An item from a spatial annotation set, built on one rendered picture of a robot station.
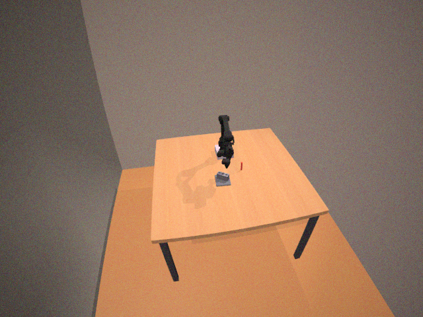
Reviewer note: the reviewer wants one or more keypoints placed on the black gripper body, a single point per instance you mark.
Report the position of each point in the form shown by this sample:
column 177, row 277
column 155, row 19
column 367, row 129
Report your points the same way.
column 226, row 160

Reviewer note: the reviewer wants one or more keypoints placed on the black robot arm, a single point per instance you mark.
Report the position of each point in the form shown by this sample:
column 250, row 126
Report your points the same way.
column 226, row 138

